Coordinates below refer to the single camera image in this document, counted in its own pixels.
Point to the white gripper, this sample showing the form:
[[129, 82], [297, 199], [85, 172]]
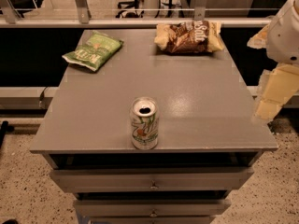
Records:
[[284, 42]]

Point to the lower grey drawer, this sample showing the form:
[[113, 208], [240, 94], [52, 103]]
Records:
[[151, 208]]

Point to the grey drawer cabinet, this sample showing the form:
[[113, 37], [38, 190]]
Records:
[[205, 121]]

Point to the green chip bag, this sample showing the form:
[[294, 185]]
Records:
[[98, 49]]

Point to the black office chair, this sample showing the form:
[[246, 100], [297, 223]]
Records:
[[129, 9]]

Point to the brown chip bag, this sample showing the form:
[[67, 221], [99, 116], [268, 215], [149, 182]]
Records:
[[189, 37]]

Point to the white green 7up can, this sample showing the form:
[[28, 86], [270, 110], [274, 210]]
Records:
[[144, 119]]

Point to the grey drawer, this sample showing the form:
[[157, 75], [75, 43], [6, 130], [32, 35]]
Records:
[[151, 208], [173, 179]]

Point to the upper grey drawer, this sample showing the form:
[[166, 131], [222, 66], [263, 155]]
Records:
[[173, 179]]

